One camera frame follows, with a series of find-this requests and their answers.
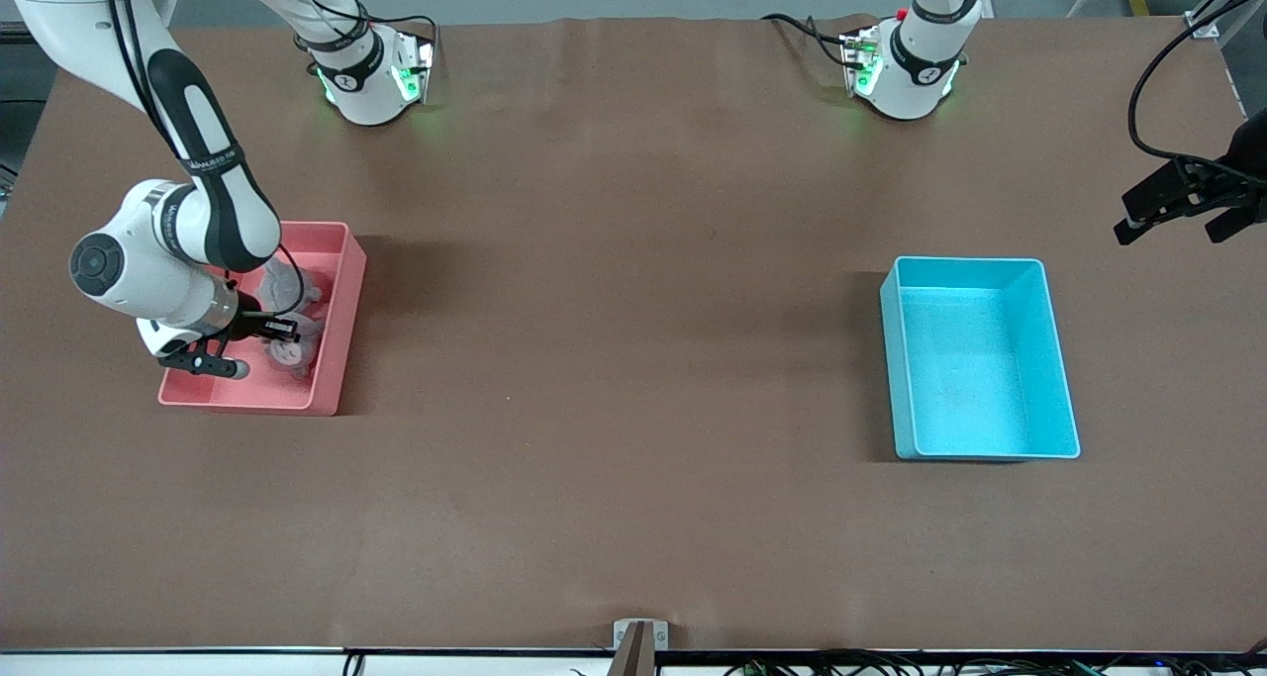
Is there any grey plush toy white belly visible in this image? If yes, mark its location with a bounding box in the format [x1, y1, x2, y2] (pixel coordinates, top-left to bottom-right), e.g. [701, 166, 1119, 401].
[262, 310, 326, 380]

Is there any plain grey plush toy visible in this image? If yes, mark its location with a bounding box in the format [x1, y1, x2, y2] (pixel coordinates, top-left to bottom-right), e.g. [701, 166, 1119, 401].
[257, 258, 330, 313]

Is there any pink plastic box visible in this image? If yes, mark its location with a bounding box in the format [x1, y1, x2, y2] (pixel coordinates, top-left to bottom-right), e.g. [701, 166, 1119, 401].
[157, 219, 368, 418]

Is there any blue plastic box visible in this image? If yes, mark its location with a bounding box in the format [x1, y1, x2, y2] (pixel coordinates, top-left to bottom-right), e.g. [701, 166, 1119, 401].
[879, 255, 1082, 461]

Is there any brown table cover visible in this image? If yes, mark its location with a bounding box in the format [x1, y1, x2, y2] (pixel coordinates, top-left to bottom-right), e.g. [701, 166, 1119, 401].
[0, 13, 1267, 654]

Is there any brown upright bar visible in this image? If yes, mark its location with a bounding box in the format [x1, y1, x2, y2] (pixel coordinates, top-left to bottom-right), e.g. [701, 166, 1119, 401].
[607, 624, 656, 676]

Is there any aluminium frame post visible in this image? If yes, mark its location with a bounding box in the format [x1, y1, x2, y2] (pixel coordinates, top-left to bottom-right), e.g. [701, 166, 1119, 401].
[1188, 0, 1267, 40]

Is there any silver base connector bracket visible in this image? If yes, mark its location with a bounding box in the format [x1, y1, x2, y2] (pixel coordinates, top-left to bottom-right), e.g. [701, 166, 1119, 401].
[389, 31, 437, 105]
[839, 25, 884, 98]

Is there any black arm base cable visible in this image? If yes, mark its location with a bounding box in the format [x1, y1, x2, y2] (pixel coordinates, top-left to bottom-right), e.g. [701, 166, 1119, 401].
[293, 0, 439, 63]
[760, 11, 854, 68]

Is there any grey metal bracket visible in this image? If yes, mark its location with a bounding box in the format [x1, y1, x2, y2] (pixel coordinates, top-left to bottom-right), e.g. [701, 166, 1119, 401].
[613, 619, 670, 652]

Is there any black cable bundle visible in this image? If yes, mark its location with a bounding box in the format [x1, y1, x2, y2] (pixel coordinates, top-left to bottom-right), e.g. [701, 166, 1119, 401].
[723, 646, 1267, 676]

